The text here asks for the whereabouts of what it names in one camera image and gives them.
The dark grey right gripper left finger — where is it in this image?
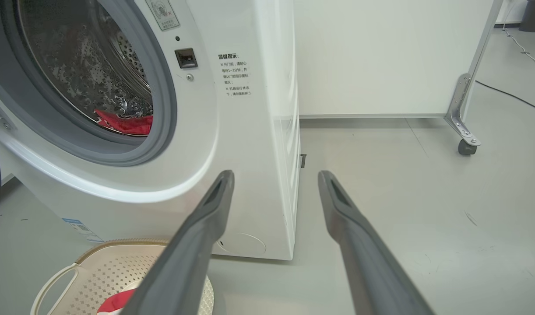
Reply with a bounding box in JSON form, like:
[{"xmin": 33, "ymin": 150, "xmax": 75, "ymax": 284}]
[{"xmin": 120, "ymin": 170, "xmax": 236, "ymax": 315}]

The blue white energy label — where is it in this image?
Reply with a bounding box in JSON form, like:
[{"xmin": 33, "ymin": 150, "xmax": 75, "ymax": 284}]
[{"xmin": 61, "ymin": 217, "xmax": 105, "ymax": 244}]

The white floor cable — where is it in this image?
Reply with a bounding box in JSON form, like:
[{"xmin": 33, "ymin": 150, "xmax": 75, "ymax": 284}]
[{"xmin": 501, "ymin": 3, "xmax": 535, "ymax": 76}]

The black floor cable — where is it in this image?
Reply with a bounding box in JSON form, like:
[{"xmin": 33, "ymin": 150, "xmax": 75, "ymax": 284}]
[{"xmin": 475, "ymin": 80, "xmax": 535, "ymax": 116}]

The black caster wheel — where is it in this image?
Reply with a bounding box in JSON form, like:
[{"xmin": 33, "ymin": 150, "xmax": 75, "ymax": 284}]
[{"xmin": 458, "ymin": 139, "xmax": 478, "ymax": 156}]

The beige perforated laundry basket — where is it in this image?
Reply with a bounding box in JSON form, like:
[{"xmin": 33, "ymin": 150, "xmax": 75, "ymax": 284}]
[{"xmin": 30, "ymin": 238, "xmax": 215, "ymax": 315}]

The dark grey floor stand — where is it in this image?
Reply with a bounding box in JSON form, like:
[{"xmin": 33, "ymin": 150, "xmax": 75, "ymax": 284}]
[{"xmin": 519, "ymin": 0, "xmax": 535, "ymax": 33}]

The white washing machine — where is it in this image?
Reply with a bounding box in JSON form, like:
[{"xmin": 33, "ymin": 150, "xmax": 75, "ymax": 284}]
[{"xmin": 0, "ymin": 0, "xmax": 301, "ymax": 261}]

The white mobile partition panel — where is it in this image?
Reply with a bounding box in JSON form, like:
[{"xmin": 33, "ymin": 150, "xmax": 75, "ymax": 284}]
[{"xmin": 294, "ymin": 0, "xmax": 505, "ymax": 147}]

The grey rubber door gasket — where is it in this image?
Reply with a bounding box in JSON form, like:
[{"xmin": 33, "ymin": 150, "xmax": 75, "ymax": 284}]
[{"xmin": 0, "ymin": 0, "xmax": 179, "ymax": 167}]

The red white garment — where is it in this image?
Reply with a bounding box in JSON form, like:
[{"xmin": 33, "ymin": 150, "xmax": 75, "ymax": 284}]
[{"xmin": 96, "ymin": 288, "xmax": 137, "ymax": 315}]

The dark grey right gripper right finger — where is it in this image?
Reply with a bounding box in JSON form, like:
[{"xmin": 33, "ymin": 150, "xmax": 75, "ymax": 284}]
[{"xmin": 318, "ymin": 171, "xmax": 435, "ymax": 315}]

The red jersey with number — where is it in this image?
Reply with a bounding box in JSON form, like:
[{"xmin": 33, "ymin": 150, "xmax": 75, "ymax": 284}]
[{"xmin": 94, "ymin": 109, "xmax": 154, "ymax": 136}]

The black door lock socket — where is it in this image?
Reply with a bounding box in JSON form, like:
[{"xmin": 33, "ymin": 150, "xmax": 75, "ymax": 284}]
[{"xmin": 175, "ymin": 47, "xmax": 198, "ymax": 70}]

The steel washing machine drum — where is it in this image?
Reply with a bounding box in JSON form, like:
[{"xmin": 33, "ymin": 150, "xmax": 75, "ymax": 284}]
[{"xmin": 16, "ymin": 0, "xmax": 154, "ymax": 136}]

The grey warning sticker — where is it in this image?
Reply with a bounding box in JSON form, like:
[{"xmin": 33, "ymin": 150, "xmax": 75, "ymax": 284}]
[{"xmin": 145, "ymin": 0, "xmax": 180, "ymax": 32}]

